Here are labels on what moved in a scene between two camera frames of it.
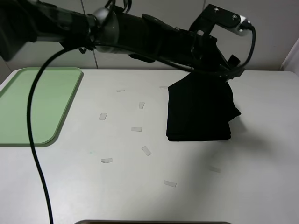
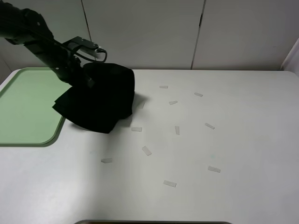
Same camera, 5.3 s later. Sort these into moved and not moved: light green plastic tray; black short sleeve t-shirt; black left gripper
Moved: black short sleeve t-shirt; black left gripper
Not moved: light green plastic tray
